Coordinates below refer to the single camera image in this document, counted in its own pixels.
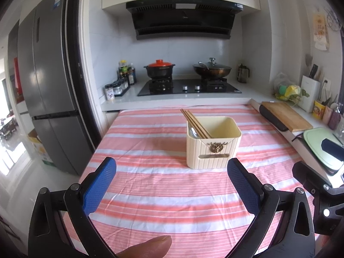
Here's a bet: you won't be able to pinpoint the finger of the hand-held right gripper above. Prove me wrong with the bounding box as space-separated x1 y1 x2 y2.
321 138 344 164
292 161 333 194

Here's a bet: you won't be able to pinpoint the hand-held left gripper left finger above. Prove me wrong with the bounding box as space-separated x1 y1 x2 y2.
28 157 117 258

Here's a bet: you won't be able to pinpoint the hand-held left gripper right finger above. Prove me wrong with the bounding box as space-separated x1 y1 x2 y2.
227 158 315 258

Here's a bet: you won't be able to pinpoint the cream ribbed utensil holder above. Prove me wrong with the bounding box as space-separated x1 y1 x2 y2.
186 116 242 170

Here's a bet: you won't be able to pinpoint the metal spoon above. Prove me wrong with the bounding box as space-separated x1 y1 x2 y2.
188 125 201 140

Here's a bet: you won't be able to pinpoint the set of wooden chopsticks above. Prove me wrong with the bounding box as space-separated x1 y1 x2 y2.
180 108 213 140

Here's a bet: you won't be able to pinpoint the person's left hand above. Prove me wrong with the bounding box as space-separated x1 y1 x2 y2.
115 235 173 258

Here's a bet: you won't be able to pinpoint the light green cutting board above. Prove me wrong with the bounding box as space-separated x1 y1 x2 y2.
303 128 344 167

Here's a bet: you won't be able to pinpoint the purple utensil cup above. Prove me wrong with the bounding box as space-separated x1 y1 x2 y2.
328 109 341 130

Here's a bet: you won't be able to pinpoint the pink utensil cup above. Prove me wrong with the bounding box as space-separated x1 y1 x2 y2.
322 106 333 126

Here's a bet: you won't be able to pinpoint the yellow utensil cup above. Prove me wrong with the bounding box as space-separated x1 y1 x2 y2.
313 100 326 120

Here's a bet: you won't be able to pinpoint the wooden cutting board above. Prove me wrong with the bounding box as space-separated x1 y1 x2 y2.
261 101 314 133

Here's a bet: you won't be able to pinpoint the white knife block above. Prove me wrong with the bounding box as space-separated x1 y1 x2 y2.
298 75 321 113

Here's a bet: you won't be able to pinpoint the pink white striped cloth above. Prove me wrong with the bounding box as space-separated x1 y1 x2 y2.
78 104 321 258

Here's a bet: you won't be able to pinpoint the black oblong bar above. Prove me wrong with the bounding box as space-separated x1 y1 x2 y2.
258 104 289 132

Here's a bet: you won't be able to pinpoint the cardboard box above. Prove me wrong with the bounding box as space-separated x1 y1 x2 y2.
27 129 54 167

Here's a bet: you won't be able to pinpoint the yellow green plastic bags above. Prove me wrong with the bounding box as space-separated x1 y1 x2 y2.
273 72 310 103

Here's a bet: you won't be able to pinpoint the kitchen knives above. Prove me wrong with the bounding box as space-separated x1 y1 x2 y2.
306 54 323 81

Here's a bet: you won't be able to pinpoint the black lid spice jar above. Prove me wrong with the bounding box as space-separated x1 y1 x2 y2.
104 84 115 101

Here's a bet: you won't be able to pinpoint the dark wooden furniture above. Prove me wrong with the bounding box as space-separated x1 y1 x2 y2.
0 115 19 140

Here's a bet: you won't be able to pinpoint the dark french press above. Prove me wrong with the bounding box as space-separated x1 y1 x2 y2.
237 63 250 84

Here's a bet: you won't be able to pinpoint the grey steel refrigerator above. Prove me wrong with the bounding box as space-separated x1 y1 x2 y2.
17 0 81 176

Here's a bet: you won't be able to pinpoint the black gas stove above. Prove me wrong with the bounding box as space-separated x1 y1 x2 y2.
137 78 243 97

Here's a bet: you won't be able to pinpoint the yellow lid sauce jar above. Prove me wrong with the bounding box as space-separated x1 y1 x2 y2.
119 60 128 80

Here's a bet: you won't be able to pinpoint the wok with glass lid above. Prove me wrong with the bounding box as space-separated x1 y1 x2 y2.
192 57 232 80

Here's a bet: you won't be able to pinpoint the black clay pot red lid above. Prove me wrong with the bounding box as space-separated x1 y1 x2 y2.
143 59 175 80

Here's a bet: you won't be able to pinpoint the hanging metal trivet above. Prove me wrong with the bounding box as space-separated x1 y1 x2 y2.
324 6 343 32

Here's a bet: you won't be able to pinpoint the red hanging cloth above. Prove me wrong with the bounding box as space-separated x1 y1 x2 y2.
13 57 23 93

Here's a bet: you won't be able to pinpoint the black range hood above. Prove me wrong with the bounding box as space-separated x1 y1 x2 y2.
125 0 244 41

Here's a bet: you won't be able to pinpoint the wall calendar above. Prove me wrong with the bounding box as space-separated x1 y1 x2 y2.
313 14 330 51

